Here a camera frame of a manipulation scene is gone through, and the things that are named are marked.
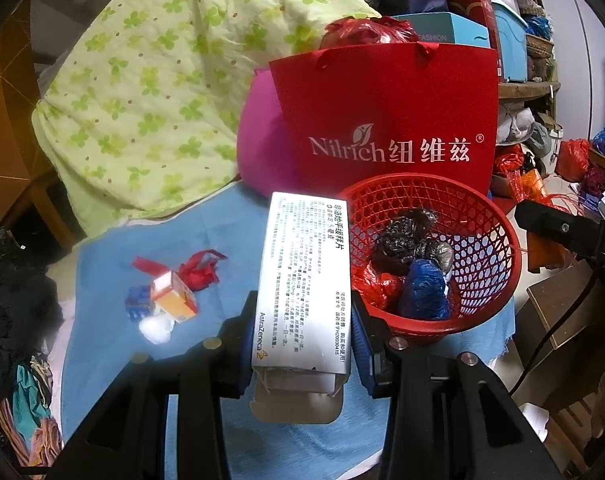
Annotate white tissue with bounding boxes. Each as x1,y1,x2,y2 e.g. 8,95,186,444
139,312,176,345

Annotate brown cardboard box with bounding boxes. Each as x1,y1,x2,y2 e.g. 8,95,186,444
527,260,605,411

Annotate pink pillow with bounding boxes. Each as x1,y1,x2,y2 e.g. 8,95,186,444
236,69,308,195

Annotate orange wooden panel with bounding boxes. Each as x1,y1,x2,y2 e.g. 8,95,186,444
0,25,48,241

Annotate red wrapper scraps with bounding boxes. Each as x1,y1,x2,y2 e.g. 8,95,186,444
134,250,228,291

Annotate tied red plastic bag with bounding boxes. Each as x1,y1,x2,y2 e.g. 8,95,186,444
557,139,590,183

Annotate small blue box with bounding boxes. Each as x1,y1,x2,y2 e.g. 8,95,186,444
125,285,158,320

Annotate red paper shopping bag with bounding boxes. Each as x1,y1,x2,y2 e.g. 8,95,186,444
268,42,499,201

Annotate black clothes pile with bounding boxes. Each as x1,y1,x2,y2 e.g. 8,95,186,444
0,227,63,401

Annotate orange-brown cloth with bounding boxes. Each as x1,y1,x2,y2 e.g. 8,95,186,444
0,395,63,466

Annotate blue towel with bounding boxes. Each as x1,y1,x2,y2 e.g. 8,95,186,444
62,180,515,480

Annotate black cable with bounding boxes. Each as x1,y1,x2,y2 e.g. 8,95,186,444
509,260,603,396

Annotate green floral quilt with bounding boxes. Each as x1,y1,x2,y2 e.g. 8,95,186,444
31,0,383,238

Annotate white medicine box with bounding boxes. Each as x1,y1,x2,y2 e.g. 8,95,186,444
251,191,354,425

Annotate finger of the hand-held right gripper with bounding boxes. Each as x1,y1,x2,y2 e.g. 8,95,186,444
513,200,605,261

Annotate wooden shelf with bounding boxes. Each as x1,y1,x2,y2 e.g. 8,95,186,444
497,80,563,101

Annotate dark red gift box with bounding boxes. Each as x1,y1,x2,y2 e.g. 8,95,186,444
442,0,503,81

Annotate light blue cardboard box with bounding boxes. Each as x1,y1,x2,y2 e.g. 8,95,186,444
397,11,493,48

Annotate teal cloth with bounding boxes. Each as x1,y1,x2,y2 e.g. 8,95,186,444
12,360,50,421

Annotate orange and white box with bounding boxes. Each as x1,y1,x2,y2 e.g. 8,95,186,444
150,270,199,322

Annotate red mesh plastic basket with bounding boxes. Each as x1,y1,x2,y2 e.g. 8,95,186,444
336,174,523,345

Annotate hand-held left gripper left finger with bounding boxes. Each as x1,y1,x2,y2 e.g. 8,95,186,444
47,290,260,480

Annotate black plastic bag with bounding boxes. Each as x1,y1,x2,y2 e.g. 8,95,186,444
371,208,440,275

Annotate wicker basket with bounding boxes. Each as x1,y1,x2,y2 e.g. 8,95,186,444
525,35,553,58

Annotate large red plastic bag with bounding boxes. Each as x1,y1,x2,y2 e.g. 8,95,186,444
318,16,420,51

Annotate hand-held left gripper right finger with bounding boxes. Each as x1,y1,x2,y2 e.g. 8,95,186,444
351,301,565,480

